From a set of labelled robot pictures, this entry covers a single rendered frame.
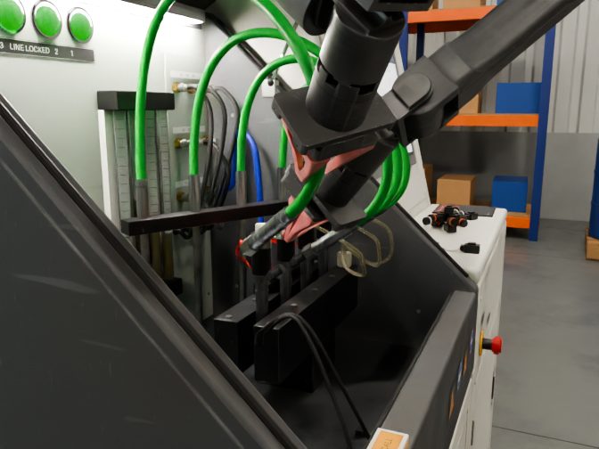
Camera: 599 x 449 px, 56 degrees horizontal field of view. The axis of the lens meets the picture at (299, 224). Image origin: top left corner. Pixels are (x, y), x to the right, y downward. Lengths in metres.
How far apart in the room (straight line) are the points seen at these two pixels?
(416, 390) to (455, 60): 0.37
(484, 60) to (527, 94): 5.35
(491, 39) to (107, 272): 0.48
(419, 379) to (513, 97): 5.41
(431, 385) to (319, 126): 0.34
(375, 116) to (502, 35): 0.22
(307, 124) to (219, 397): 0.24
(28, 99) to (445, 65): 0.53
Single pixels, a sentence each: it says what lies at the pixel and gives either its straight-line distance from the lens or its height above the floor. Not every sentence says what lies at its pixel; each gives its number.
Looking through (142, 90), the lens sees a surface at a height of 1.29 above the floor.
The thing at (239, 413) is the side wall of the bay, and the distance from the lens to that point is 0.45.
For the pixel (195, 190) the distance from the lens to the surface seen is 0.92.
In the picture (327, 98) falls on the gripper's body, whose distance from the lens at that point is 0.49.
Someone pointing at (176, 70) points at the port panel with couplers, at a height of 1.33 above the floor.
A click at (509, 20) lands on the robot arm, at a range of 0.71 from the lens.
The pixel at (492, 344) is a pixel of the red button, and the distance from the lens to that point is 1.21.
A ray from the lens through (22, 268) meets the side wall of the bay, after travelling 0.54.
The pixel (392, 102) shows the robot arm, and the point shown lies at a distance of 0.65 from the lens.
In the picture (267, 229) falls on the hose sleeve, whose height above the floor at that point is 1.13.
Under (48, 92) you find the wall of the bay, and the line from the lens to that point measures 0.87.
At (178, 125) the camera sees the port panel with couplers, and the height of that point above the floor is 1.23.
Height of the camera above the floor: 1.26
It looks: 11 degrees down
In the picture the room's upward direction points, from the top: straight up
